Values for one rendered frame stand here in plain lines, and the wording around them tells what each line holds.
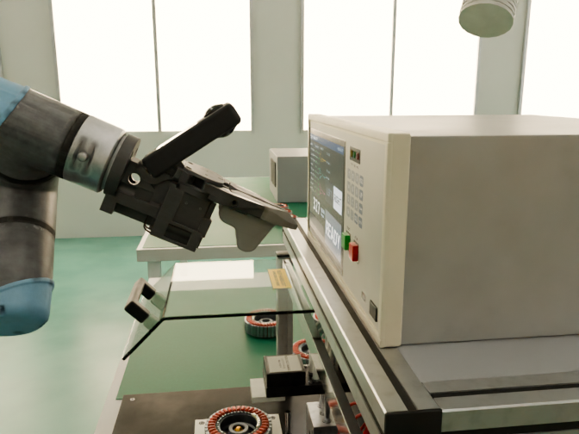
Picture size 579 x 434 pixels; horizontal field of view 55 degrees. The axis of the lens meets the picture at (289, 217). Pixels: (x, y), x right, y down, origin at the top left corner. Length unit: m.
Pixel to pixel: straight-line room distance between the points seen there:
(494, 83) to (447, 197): 5.45
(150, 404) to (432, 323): 0.71
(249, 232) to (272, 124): 4.73
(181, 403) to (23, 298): 0.59
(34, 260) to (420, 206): 0.40
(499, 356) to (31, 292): 0.46
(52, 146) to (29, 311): 0.17
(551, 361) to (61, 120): 0.53
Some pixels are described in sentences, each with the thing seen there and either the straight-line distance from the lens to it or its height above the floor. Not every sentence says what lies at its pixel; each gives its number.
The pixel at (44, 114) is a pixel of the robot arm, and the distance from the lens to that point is 0.62.
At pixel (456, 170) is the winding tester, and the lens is 0.53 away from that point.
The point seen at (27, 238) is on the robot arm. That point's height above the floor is 1.20.
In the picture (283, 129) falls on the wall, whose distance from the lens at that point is 5.35.
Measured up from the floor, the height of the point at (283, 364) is 0.92.
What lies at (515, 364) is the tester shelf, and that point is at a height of 1.11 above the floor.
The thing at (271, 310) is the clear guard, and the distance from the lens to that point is 0.76.
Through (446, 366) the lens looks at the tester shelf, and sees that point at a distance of 0.53.
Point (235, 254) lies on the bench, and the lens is 2.25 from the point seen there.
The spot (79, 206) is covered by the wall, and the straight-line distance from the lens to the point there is 5.56.
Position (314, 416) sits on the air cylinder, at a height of 0.82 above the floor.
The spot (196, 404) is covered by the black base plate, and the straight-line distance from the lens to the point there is 1.14.
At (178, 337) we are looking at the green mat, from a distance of 1.45.
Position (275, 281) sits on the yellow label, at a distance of 0.87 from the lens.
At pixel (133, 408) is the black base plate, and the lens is 1.15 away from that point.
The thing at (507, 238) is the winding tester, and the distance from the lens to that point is 0.57.
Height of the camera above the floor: 1.36
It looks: 13 degrees down
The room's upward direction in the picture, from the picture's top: straight up
